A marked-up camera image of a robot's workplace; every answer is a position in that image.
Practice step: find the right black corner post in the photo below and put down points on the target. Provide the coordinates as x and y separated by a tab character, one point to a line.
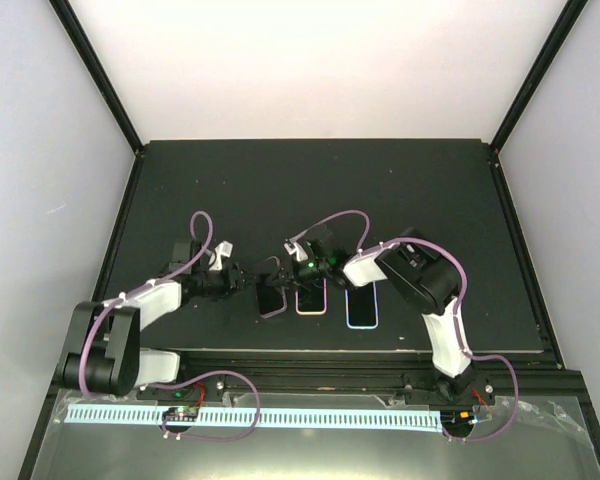
552	45

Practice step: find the light blue phone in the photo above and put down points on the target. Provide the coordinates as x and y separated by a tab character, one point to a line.
348	315

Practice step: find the black front frame rail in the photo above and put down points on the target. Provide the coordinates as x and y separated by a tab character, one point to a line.
522	452

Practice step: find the left small circuit board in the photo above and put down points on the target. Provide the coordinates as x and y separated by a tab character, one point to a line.
180	413

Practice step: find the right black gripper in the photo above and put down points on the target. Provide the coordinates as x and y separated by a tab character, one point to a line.
290	274

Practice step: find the black corner post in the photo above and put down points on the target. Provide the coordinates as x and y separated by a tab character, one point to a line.
552	45
67	16

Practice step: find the black screen phone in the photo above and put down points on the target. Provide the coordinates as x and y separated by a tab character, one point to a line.
311	300

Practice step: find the small circuit board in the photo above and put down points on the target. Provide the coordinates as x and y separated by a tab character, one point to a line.
180	413
465	417

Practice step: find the right small circuit board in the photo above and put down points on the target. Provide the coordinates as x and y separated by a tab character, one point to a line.
465	417

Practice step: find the beige pink phone case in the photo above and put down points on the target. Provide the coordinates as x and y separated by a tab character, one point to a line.
310	314

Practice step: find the white slotted cable duct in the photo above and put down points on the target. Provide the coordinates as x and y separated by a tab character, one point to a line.
244	418

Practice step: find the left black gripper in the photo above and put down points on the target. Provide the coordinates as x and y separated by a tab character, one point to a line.
233	280

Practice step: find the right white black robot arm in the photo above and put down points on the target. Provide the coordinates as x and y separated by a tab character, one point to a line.
427	277

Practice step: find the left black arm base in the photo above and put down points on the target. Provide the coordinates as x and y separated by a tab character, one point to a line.
189	389

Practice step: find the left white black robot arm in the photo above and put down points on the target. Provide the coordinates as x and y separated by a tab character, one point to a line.
102	353

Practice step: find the clear magsafe phone case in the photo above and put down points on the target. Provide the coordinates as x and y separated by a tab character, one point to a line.
260	310

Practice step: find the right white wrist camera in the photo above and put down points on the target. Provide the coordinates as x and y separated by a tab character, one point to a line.
295	250

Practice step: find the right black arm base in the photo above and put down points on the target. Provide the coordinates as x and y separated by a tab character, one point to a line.
436	389

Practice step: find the left black corner post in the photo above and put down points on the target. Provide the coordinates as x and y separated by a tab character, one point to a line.
67	16

